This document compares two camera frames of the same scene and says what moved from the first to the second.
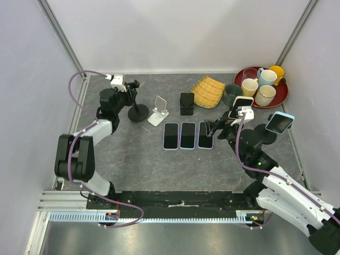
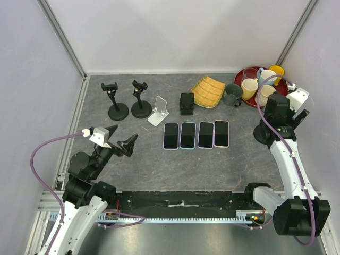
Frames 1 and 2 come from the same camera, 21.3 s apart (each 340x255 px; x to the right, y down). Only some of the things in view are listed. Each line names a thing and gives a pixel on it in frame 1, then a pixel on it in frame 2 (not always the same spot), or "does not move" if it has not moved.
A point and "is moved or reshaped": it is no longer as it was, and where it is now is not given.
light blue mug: x=266 y=77 does not move
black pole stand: x=137 y=112 is moved or reshaped
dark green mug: x=231 y=91 does not move
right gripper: x=221 y=123 -> x=295 y=122
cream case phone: x=240 y=101 is moved or reshaped
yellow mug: x=280 y=71 does not move
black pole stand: x=225 y=115 -> x=141 y=109
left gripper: x=128 y=94 -> x=128 y=144
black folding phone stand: x=187 y=100 does not move
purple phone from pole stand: x=204 y=142 does not move
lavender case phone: x=171 y=136 does not move
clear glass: x=249 y=73 does not move
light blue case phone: x=187 y=135 does not move
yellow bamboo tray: x=207 y=92 does not move
